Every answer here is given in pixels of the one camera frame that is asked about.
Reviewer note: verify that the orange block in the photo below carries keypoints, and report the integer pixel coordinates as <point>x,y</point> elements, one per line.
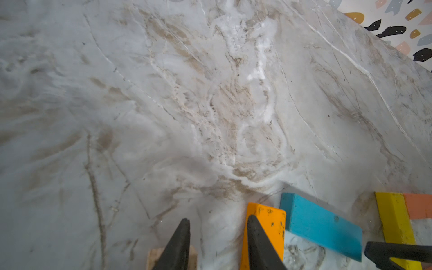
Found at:
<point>419,206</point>

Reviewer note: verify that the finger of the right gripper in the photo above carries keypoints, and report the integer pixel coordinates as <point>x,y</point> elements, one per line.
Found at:
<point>382,253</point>

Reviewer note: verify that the orange block vertical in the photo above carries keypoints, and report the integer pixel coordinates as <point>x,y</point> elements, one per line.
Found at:
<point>273,222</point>

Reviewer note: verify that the teal block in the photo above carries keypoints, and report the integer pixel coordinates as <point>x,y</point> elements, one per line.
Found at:
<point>322,227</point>

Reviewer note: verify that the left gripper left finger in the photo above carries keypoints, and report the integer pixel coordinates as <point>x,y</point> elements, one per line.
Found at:
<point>176,253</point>

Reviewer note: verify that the beige wooden block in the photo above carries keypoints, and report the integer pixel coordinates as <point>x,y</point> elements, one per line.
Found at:
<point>155,254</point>

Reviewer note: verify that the yellow block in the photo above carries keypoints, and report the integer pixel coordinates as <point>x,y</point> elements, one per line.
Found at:
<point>396,224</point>

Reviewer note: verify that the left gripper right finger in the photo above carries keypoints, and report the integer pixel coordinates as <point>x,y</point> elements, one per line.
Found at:
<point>261,253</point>

